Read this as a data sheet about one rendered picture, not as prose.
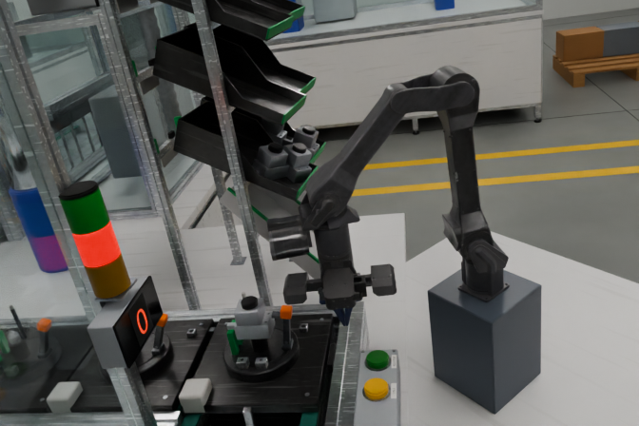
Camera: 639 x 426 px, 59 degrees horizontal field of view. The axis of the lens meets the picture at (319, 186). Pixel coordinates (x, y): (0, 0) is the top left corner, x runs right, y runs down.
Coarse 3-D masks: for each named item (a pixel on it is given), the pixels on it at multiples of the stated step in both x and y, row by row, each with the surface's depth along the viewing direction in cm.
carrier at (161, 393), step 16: (176, 320) 120; (192, 320) 119; (208, 320) 118; (176, 336) 115; (208, 336) 116; (144, 352) 109; (160, 352) 107; (176, 352) 111; (192, 352) 110; (144, 368) 105; (160, 368) 106; (176, 368) 106; (192, 368) 107; (144, 384) 104; (160, 384) 103; (176, 384) 102; (160, 400) 99; (176, 400) 99
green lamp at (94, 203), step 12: (96, 192) 73; (72, 204) 71; (84, 204) 72; (96, 204) 73; (72, 216) 72; (84, 216) 72; (96, 216) 73; (108, 216) 76; (72, 228) 73; (84, 228) 73; (96, 228) 73
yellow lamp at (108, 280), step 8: (120, 256) 77; (112, 264) 76; (120, 264) 77; (88, 272) 76; (96, 272) 75; (104, 272) 76; (112, 272) 76; (120, 272) 77; (96, 280) 76; (104, 280) 76; (112, 280) 76; (120, 280) 77; (128, 280) 79; (96, 288) 77; (104, 288) 76; (112, 288) 77; (120, 288) 77; (96, 296) 78; (104, 296) 77; (112, 296) 77
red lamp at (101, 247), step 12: (108, 228) 75; (84, 240) 73; (96, 240) 74; (108, 240) 75; (84, 252) 74; (96, 252) 74; (108, 252) 75; (120, 252) 78; (84, 264) 76; (96, 264) 75
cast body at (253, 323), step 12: (240, 300) 103; (252, 300) 101; (240, 312) 100; (252, 312) 99; (264, 312) 103; (228, 324) 104; (240, 324) 101; (252, 324) 100; (264, 324) 100; (240, 336) 102; (252, 336) 102; (264, 336) 101
